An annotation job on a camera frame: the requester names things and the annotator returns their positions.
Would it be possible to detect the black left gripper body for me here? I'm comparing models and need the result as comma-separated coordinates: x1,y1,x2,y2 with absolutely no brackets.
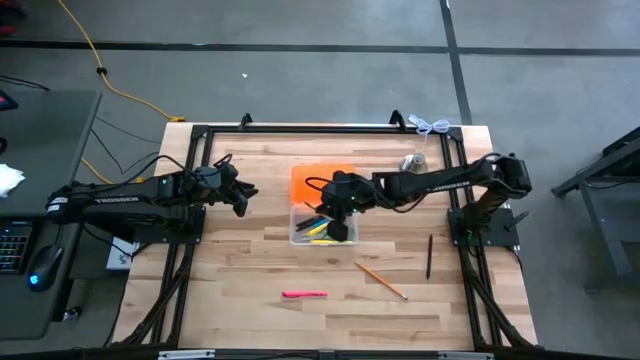
192,163,250,218

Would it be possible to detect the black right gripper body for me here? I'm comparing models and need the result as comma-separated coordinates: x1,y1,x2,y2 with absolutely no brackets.
319,170,381,244

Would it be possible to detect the orange wooden pencil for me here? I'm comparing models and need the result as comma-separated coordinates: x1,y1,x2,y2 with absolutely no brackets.
354,261,409,301

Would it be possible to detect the clear box with orange lid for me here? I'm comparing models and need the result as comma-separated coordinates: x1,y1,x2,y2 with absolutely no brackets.
288,163,360,247

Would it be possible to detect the white printed box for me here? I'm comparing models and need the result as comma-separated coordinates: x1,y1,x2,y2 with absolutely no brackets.
105,237,139,271

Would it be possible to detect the metal cylinder weight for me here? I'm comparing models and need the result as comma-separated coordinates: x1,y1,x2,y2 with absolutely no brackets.
399,152,428,174

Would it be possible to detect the pink highlighter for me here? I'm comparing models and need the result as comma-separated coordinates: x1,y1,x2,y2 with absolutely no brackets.
281,290,330,300

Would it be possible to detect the black desk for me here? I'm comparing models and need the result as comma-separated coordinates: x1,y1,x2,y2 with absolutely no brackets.
0,89,104,341

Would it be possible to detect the black computer mouse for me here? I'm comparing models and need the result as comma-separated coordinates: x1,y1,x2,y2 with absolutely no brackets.
27,243,65,293

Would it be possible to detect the white crumpled tissue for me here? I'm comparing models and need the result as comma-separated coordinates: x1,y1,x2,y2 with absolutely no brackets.
0,163,26,199

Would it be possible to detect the backlit keyboard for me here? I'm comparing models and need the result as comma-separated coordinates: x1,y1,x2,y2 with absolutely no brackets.
0,222,34,275

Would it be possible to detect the black device with red light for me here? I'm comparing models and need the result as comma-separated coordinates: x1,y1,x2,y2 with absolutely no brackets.
0,89,20,114

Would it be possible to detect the black side table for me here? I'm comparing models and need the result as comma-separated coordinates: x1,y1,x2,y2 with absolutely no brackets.
551,124,640,292

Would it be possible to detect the black aluminium table frame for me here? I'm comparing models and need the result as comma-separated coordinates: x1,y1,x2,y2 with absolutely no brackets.
107,122,539,360

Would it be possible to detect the white string bundle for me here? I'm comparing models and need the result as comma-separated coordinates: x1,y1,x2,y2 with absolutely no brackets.
407,113,451,146

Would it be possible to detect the thin black cable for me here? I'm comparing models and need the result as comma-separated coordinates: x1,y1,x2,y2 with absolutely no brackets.
94,116,161,146
0,74,51,92
90,127,161,175

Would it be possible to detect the silver aluminium bracket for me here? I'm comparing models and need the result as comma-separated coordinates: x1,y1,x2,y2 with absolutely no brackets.
158,349,216,360
438,351,495,360

